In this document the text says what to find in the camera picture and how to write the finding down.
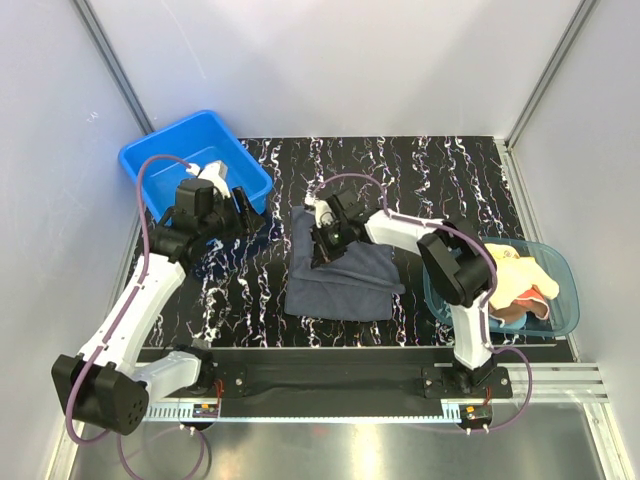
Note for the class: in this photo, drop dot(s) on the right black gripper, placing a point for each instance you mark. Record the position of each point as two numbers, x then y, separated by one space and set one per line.
321 253

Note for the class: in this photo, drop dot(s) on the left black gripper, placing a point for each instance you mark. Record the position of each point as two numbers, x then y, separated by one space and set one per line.
246 221

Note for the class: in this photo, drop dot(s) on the dark grey-blue towel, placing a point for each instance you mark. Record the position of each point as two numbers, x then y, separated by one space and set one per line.
357 287

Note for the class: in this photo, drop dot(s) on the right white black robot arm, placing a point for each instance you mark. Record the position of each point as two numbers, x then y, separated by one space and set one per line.
459 267

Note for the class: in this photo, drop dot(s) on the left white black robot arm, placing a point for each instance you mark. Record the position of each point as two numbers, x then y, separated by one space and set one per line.
101 385

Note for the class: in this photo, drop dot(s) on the blue plastic bin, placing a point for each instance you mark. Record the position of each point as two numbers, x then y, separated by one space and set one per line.
167 194

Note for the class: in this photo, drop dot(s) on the yellow towel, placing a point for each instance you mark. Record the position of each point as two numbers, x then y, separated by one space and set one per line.
516 275

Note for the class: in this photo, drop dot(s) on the left small connector board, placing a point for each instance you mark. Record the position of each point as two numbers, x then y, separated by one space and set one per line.
205 410

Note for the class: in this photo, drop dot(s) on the small connector board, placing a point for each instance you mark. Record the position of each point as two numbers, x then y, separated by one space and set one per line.
205 410
477 413

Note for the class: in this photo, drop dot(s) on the brown towel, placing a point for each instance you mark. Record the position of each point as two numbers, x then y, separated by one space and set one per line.
531 301

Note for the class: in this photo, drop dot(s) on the right small connector board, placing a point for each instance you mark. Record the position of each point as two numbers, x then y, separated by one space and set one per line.
477 413

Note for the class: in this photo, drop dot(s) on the translucent teal plastic basket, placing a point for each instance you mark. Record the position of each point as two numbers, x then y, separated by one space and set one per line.
564 309

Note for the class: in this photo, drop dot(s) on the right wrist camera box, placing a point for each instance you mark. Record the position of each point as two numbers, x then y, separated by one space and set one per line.
320 210

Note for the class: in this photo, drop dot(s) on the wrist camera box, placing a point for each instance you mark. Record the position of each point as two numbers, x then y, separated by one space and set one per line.
320 210
214 172

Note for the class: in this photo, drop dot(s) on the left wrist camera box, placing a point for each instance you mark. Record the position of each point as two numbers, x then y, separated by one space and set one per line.
214 172

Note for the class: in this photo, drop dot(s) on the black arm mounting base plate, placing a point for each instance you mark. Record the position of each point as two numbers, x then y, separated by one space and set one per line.
430 372

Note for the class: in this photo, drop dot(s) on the aluminium front rail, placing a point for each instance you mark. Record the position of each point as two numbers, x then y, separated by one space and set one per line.
538 384

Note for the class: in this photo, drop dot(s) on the left aluminium frame post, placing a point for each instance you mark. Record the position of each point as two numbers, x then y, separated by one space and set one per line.
90 21

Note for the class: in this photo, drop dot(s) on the aluminium frame post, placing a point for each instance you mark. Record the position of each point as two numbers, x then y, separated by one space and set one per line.
577 22
90 21

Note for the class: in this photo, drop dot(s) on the right aluminium frame post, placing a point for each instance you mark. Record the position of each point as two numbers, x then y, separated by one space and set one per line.
577 22

